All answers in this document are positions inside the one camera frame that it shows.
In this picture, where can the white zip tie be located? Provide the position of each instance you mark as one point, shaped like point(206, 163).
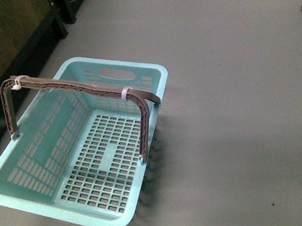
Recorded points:
point(124, 93)
point(18, 85)

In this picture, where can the light blue plastic basket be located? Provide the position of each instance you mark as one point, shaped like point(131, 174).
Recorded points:
point(76, 157)

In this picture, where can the white zip tie left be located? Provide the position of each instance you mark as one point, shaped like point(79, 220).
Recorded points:
point(18, 85)

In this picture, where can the white zip tie right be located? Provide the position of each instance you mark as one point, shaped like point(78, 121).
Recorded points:
point(124, 93)

